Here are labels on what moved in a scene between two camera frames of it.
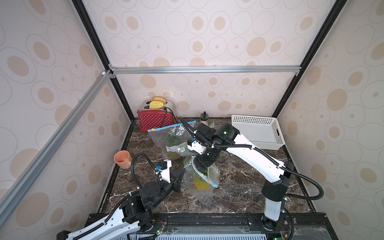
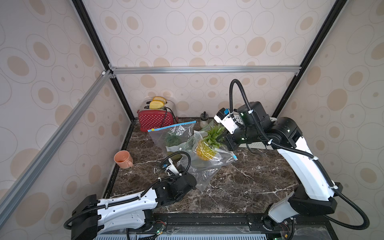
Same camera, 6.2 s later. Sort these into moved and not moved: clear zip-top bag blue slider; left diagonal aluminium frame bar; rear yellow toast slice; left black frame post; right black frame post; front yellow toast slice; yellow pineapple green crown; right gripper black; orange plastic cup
Moved: clear zip-top bag blue slider; yellow pineapple green crown; right gripper black
Not moved: rear yellow toast slice; orange plastic cup; left diagonal aluminium frame bar; right black frame post; left black frame post; front yellow toast slice
